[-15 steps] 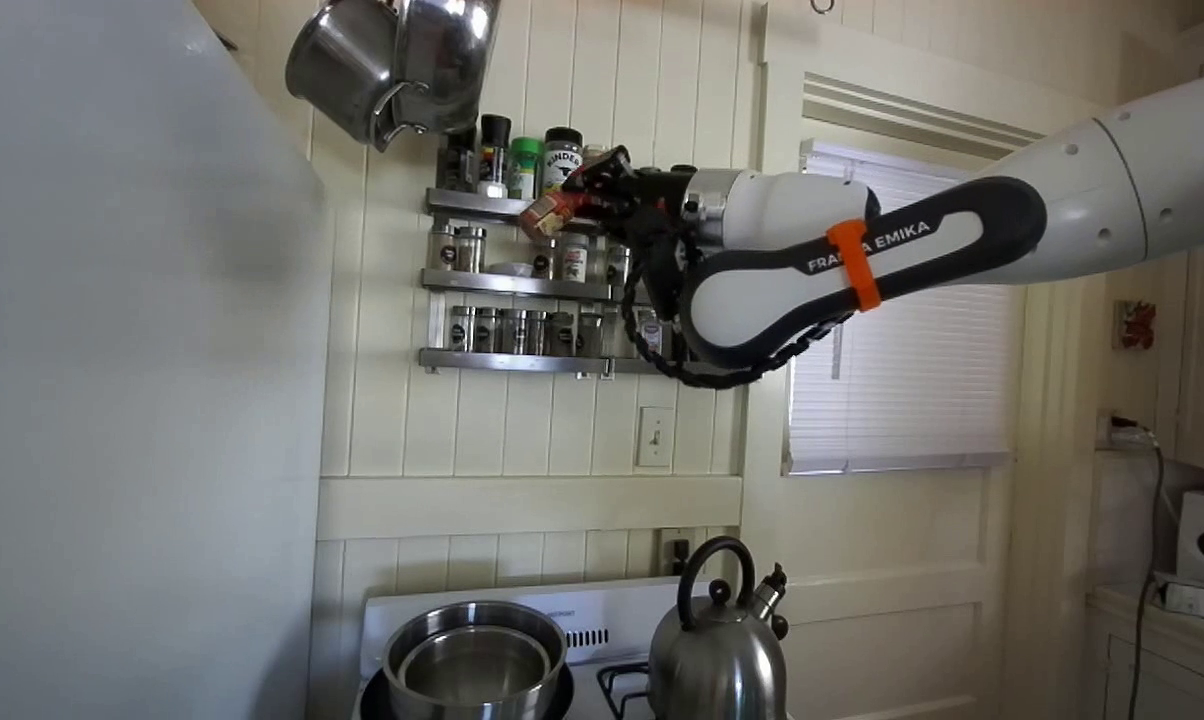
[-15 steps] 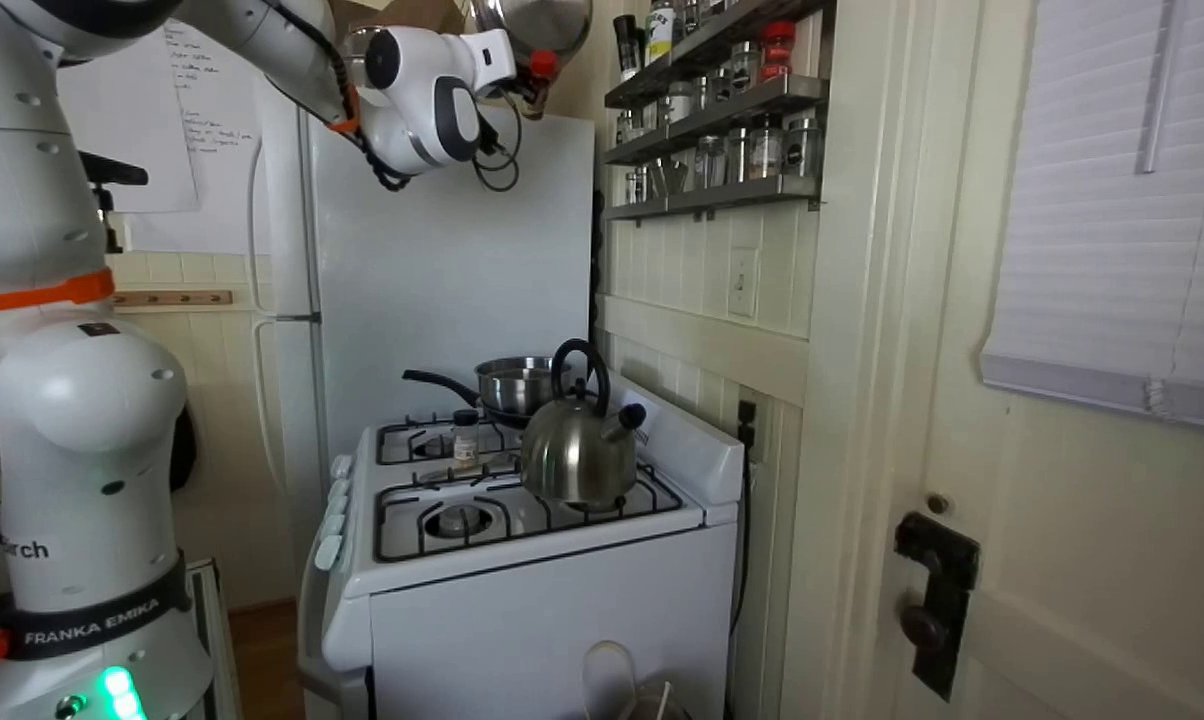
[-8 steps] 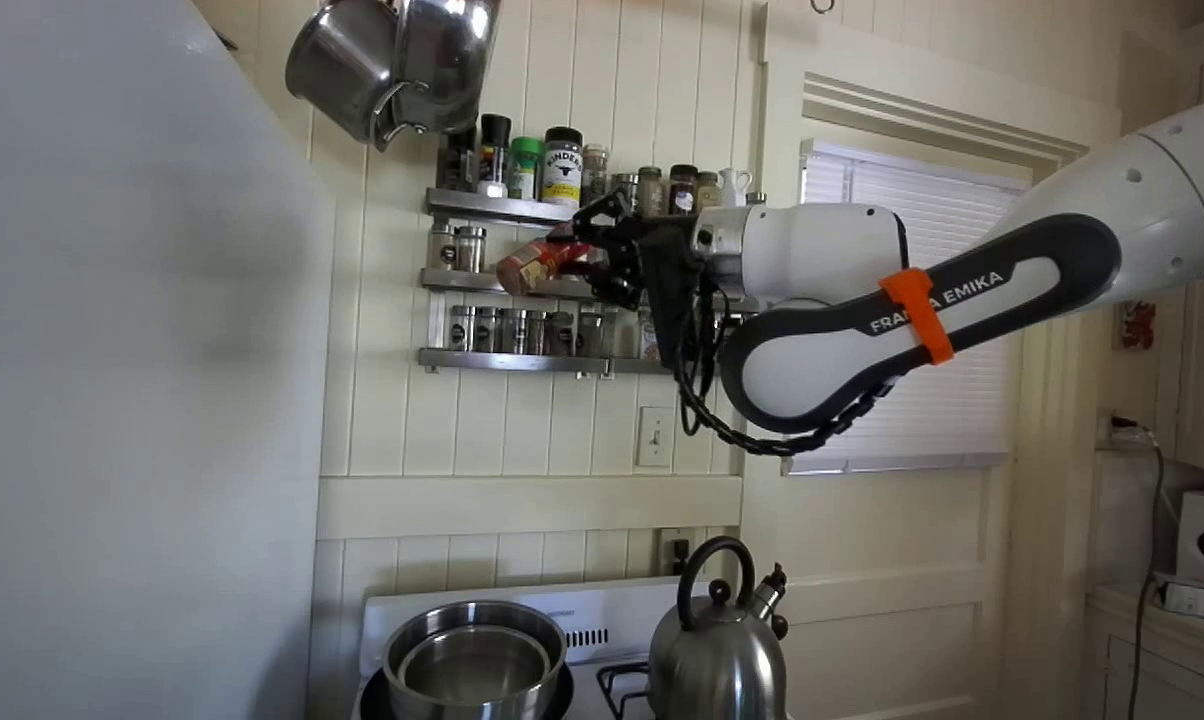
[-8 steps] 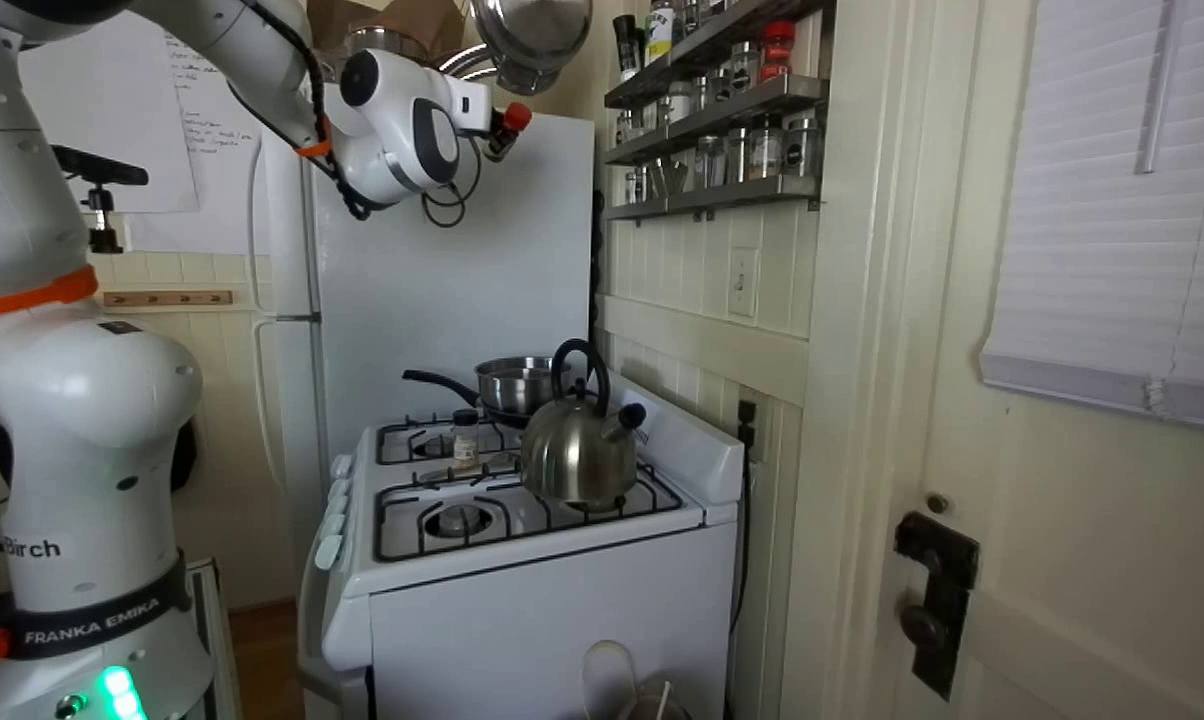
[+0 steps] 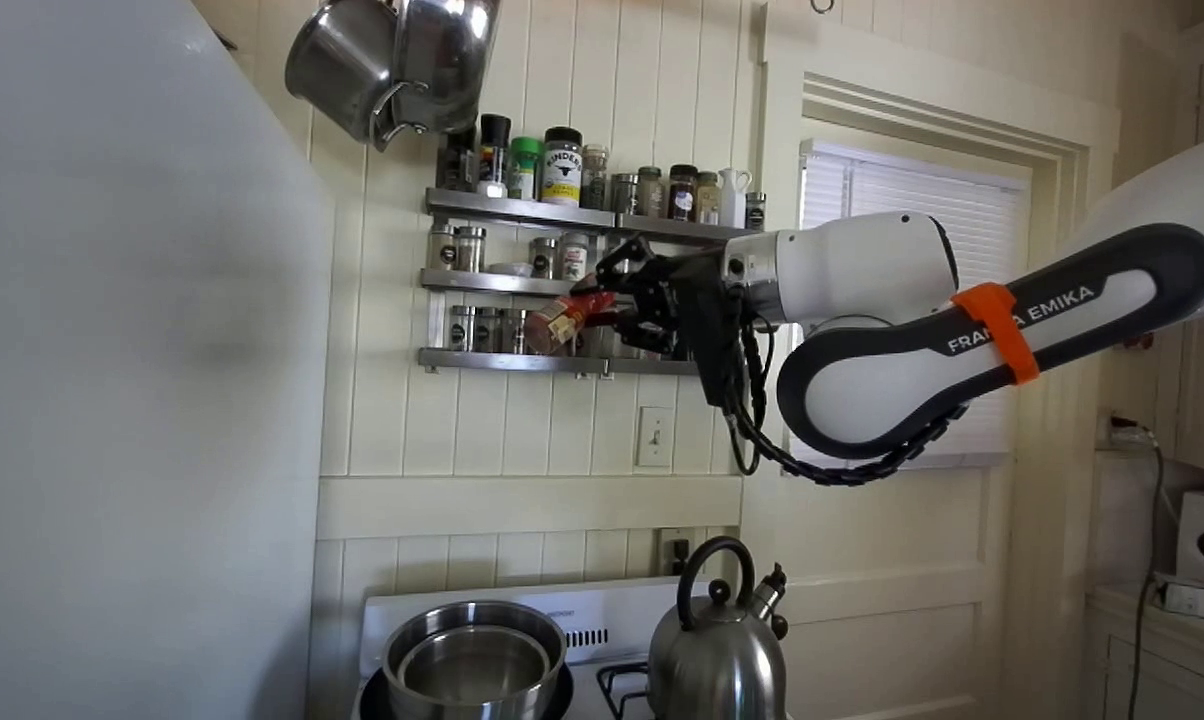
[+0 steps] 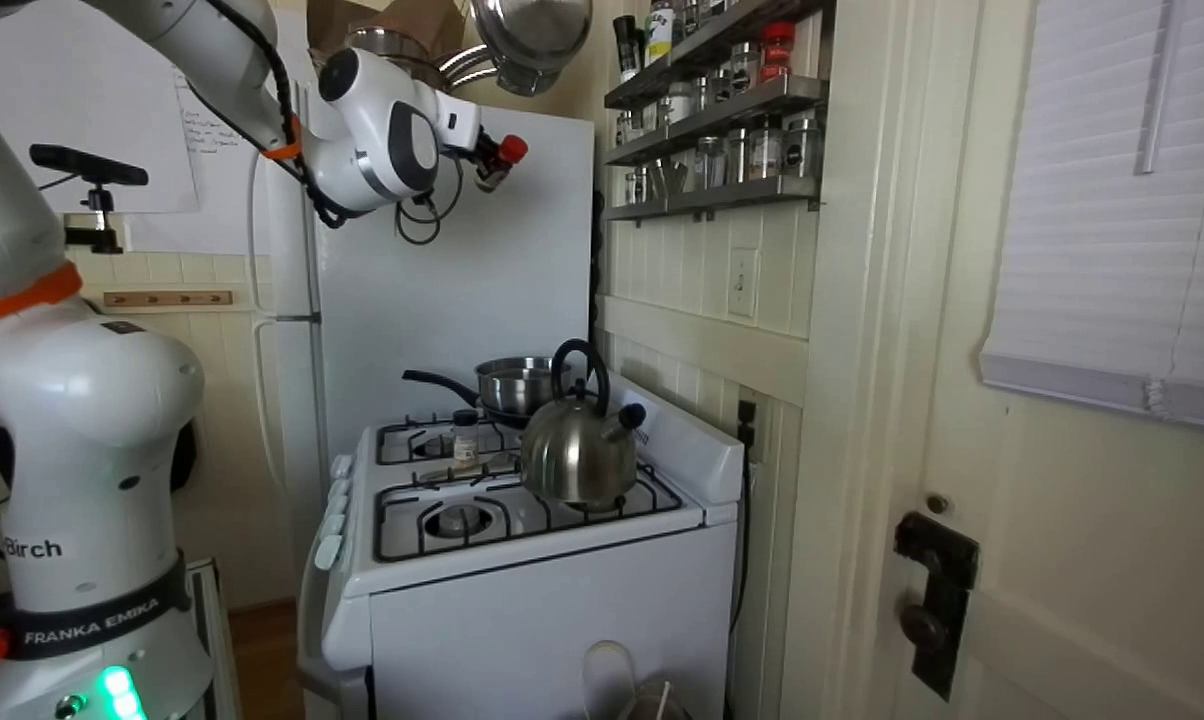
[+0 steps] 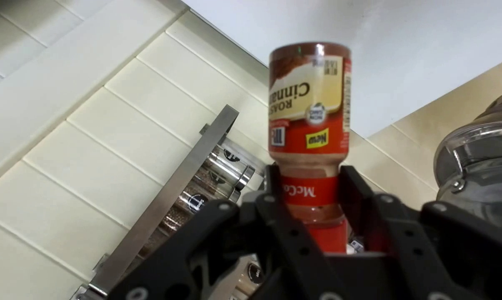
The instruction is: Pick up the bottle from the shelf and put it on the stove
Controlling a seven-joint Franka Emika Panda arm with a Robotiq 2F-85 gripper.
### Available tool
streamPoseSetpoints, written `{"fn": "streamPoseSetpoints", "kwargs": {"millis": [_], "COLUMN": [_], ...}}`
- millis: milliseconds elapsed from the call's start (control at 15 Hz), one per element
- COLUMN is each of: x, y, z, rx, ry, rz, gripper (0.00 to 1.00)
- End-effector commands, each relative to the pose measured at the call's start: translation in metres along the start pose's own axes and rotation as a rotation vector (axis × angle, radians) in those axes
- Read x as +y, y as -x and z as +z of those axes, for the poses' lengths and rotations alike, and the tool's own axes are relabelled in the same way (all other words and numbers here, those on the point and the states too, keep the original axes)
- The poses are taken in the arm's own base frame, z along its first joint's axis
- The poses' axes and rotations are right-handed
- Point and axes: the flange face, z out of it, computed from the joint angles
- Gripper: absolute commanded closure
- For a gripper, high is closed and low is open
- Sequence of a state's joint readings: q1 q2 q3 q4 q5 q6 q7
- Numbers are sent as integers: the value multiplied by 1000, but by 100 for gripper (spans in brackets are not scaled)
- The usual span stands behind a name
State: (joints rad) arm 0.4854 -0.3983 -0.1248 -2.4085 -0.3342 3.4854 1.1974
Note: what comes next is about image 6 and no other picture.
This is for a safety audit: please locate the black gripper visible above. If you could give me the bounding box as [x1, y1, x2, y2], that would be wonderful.
[450, 114, 517, 190]

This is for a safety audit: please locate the roasted cinnamon spice bottle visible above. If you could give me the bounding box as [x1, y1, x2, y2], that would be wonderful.
[484, 127, 530, 187]

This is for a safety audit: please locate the black-lidded tall bottle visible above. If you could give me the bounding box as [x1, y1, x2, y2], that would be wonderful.
[612, 11, 642, 79]

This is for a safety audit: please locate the steel spice rack shelf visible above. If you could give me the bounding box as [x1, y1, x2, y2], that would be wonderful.
[600, 0, 830, 111]
[608, 171, 825, 225]
[605, 71, 829, 169]

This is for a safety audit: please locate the black stove grate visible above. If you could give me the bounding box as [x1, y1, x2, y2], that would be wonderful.
[370, 412, 530, 472]
[369, 462, 687, 564]

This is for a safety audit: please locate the stick cinnamon spice bottle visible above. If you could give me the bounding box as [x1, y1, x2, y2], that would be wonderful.
[757, 19, 799, 87]

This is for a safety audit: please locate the white gas stove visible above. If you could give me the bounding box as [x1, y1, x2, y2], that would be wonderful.
[293, 370, 751, 720]

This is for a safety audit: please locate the hanging steel bowl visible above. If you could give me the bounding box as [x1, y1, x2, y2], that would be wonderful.
[467, 0, 600, 100]

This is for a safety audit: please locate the white refrigerator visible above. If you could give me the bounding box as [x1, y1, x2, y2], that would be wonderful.
[244, 77, 600, 610]

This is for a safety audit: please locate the small glass spice jar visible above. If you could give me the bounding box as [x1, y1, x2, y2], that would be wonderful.
[696, 132, 729, 190]
[663, 141, 701, 199]
[719, 123, 751, 190]
[659, 79, 701, 134]
[743, 114, 778, 187]
[777, 108, 818, 184]

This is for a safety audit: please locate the large yellow-label jar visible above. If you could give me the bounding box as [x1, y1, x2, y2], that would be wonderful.
[642, 5, 681, 67]

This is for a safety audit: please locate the white paper sheet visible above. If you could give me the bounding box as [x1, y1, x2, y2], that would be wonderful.
[132, 77, 263, 258]

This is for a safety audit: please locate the black door latch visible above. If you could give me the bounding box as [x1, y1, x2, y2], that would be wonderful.
[893, 508, 983, 702]

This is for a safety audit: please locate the white window blind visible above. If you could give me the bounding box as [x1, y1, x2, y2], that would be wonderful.
[976, 0, 1204, 438]

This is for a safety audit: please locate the white blind wand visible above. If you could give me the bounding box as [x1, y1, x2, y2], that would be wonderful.
[1129, 0, 1184, 180]

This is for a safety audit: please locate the cream panelled door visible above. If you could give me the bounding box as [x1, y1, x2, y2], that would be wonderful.
[877, 0, 1204, 720]

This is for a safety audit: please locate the black cable bundle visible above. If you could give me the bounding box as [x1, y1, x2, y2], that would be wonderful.
[204, 0, 470, 250]

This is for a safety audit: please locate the orange velcro strap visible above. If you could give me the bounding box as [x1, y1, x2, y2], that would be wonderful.
[257, 134, 306, 171]
[0, 258, 82, 337]

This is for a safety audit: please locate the steel saucepan black handle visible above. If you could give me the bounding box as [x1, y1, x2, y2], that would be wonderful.
[398, 353, 560, 428]

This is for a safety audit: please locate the steel kettle black handle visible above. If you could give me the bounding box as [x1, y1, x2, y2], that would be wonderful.
[517, 337, 652, 516]

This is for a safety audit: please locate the wooden wall rail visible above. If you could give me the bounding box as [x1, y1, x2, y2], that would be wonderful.
[101, 288, 241, 315]

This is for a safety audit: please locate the wall power outlet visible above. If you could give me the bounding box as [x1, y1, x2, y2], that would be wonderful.
[730, 394, 763, 452]

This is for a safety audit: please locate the black stereo camera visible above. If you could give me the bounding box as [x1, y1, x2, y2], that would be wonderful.
[26, 141, 152, 258]

